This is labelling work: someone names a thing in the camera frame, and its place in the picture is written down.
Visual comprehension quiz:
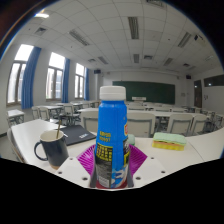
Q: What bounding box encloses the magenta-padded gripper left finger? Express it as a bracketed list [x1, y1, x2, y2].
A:
[54, 143, 100, 189]

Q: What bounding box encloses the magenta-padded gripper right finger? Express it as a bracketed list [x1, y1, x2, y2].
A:
[125, 143, 168, 189]

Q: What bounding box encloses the blue drink bottle white cap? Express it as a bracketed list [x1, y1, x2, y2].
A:
[94, 85, 130, 190]

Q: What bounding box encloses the dark blue mug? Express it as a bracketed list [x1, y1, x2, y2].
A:
[33, 129, 70, 170]

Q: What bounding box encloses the yellow and green sponge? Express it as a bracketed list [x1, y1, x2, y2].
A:
[152, 132, 188, 152]

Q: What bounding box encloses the black laptop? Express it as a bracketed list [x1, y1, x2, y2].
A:
[54, 124, 98, 147]

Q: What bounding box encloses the wooden stir stick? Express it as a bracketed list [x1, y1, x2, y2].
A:
[55, 119, 63, 139]

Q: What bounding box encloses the group of classroom chairs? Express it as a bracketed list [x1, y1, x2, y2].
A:
[6, 99, 224, 138]

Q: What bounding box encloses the long white desk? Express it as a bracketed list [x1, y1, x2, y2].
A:
[186, 128, 224, 161]

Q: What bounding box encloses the green chalkboard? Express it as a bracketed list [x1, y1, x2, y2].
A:
[112, 80, 176, 105]

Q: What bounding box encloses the blue curtain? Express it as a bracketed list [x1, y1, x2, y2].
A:
[20, 45, 43, 110]
[83, 67, 90, 102]
[61, 58, 72, 104]

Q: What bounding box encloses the dark door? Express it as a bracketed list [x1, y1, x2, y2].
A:
[194, 79, 203, 108]

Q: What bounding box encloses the group of ceiling lights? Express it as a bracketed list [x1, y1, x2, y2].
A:
[33, 0, 214, 68]

